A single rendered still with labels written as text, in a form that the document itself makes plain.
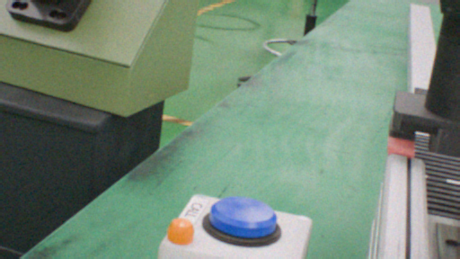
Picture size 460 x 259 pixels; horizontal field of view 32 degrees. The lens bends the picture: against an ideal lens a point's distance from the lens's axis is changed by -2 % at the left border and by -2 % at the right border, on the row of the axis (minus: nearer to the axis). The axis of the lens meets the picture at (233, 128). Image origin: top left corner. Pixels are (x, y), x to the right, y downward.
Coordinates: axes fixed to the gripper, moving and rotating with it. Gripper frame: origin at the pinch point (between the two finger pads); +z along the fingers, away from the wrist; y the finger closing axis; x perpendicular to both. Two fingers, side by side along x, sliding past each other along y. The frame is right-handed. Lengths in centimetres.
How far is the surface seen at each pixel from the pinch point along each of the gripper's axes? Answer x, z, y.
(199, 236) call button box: -19.6, -4.3, -15.2
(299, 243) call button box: -17.7, -4.2, -9.5
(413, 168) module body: -7.8, -6.7, -3.2
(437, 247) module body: -13.6, -3.8, -1.1
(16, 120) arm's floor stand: 12.4, 3.6, -42.1
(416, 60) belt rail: 54, -1, -1
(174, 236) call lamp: -21.2, -4.7, -16.3
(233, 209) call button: -18.1, -5.6, -13.7
